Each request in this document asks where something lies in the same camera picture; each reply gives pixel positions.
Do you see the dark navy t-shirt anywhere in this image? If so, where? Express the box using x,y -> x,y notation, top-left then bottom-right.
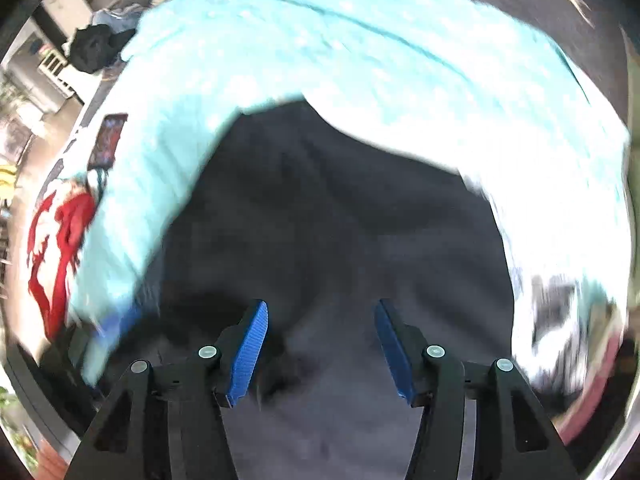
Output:
100,101 -> 513,479

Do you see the folded clothes stack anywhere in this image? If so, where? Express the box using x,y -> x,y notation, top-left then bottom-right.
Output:
511,275 -> 626,444

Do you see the black clothes heap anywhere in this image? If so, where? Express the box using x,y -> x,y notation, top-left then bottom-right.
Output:
67,24 -> 136,74

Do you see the red white patterned garment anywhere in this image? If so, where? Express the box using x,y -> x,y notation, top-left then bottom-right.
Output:
27,178 -> 96,341

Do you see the turquoise star quilt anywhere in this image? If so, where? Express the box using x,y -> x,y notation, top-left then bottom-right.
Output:
70,0 -> 632,384

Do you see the white radiator cover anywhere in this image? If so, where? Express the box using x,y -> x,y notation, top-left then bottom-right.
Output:
38,50 -> 75,99

